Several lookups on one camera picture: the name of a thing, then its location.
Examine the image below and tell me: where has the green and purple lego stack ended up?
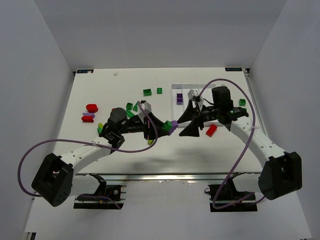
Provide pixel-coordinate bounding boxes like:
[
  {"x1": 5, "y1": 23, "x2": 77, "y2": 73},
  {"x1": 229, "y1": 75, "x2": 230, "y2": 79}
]
[{"x1": 161, "y1": 120, "x2": 179, "y2": 136}]

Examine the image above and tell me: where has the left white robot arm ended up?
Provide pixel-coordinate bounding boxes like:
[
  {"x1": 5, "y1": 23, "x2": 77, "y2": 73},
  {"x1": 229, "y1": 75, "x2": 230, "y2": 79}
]
[{"x1": 31, "y1": 103, "x2": 171, "y2": 207}]

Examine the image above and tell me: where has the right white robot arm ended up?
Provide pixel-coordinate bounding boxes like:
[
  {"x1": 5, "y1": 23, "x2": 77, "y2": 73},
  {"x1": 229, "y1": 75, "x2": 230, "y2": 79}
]
[{"x1": 177, "y1": 86, "x2": 302, "y2": 200}]

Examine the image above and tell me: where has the green flat lego plate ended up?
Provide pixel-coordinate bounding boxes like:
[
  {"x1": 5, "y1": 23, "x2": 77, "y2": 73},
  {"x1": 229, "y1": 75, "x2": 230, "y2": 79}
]
[{"x1": 125, "y1": 110, "x2": 135, "y2": 119}]

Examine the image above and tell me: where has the white divided tray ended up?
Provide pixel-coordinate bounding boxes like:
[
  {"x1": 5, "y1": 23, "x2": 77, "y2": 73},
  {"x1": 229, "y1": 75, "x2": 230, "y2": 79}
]
[{"x1": 170, "y1": 83, "x2": 230, "y2": 129}]

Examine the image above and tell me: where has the red rectangular lego brick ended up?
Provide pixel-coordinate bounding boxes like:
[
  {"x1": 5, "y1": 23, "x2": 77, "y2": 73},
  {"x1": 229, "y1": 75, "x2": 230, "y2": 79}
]
[{"x1": 205, "y1": 124, "x2": 218, "y2": 137}]

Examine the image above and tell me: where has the green long lego plate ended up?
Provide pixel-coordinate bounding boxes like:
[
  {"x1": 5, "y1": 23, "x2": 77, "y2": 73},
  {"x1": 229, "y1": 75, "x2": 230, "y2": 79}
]
[{"x1": 132, "y1": 101, "x2": 140, "y2": 113}]

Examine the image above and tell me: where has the green square lego brick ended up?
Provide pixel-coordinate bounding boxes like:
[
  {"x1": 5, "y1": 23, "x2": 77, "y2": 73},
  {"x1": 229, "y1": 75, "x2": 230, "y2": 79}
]
[{"x1": 126, "y1": 102, "x2": 134, "y2": 111}]

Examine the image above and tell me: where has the green lego brick far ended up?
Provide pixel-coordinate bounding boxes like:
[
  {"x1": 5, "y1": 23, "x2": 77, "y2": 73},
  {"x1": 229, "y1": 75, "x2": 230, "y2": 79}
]
[{"x1": 143, "y1": 88, "x2": 152, "y2": 97}]

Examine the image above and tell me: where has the small green square lego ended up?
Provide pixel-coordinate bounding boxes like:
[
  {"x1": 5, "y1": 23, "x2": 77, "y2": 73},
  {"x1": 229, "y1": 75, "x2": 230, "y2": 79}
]
[{"x1": 156, "y1": 87, "x2": 163, "y2": 95}]

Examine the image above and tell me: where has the red rounded lego brick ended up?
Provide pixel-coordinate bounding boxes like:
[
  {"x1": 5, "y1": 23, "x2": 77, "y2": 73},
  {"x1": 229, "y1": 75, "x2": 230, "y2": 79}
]
[{"x1": 86, "y1": 103, "x2": 99, "y2": 113}]

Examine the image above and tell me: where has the red curved lego brick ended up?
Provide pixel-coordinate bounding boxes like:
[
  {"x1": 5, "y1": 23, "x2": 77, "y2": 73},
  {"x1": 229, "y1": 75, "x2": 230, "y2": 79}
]
[{"x1": 81, "y1": 115, "x2": 94, "y2": 123}]

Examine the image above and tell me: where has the purple curved lego brick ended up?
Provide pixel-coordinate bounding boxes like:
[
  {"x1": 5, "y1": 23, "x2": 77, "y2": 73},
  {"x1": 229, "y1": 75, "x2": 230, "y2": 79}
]
[{"x1": 82, "y1": 112, "x2": 95, "y2": 119}]

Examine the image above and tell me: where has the right blue table sticker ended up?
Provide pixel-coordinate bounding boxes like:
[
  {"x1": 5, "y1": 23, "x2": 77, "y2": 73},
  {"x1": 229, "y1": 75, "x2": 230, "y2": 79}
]
[{"x1": 224, "y1": 67, "x2": 243, "y2": 72}]

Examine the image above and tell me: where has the blue table sticker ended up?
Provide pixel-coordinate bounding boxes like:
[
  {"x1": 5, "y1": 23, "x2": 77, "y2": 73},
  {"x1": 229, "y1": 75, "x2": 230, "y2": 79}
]
[
  {"x1": 224, "y1": 67, "x2": 243, "y2": 72},
  {"x1": 76, "y1": 69, "x2": 94, "y2": 74}
]

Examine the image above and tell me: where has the left blue table sticker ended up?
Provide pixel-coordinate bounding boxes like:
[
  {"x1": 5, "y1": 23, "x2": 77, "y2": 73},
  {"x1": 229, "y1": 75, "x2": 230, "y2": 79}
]
[{"x1": 76, "y1": 69, "x2": 94, "y2": 74}]

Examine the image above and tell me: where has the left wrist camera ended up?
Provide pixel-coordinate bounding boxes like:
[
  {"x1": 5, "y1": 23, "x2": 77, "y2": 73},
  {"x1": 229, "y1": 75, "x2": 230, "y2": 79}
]
[{"x1": 137, "y1": 100, "x2": 152, "y2": 123}]

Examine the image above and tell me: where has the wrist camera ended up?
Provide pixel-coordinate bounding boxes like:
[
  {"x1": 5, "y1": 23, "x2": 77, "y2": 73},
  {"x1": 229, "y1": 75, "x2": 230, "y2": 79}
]
[
  {"x1": 137, "y1": 100, "x2": 152, "y2": 123},
  {"x1": 187, "y1": 89, "x2": 203, "y2": 103}
]

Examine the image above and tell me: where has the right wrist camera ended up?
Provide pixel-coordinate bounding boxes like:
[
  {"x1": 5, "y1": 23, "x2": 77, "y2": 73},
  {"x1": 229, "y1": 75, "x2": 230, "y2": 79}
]
[{"x1": 187, "y1": 89, "x2": 203, "y2": 103}]

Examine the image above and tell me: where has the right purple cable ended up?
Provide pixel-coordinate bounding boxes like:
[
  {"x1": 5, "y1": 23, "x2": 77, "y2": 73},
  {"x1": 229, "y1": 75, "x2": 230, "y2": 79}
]
[{"x1": 198, "y1": 78, "x2": 258, "y2": 210}]

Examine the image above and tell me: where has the purple cable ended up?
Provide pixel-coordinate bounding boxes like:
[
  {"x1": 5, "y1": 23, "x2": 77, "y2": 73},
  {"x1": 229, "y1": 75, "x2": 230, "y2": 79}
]
[
  {"x1": 16, "y1": 101, "x2": 160, "y2": 210},
  {"x1": 198, "y1": 78, "x2": 258, "y2": 210}
]

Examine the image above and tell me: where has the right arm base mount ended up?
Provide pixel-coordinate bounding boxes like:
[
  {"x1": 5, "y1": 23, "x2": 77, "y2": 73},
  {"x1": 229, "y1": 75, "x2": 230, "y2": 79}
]
[{"x1": 204, "y1": 178, "x2": 258, "y2": 213}]

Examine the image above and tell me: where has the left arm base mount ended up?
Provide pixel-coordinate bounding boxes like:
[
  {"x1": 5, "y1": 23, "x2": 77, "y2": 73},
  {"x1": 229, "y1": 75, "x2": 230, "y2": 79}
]
[{"x1": 70, "y1": 174, "x2": 127, "y2": 210}]

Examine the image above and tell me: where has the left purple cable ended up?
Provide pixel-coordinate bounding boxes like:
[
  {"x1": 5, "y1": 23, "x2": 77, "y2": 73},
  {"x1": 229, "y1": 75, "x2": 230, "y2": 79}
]
[{"x1": 16, "y1": 101, "x2": 160, "y2": 210}]

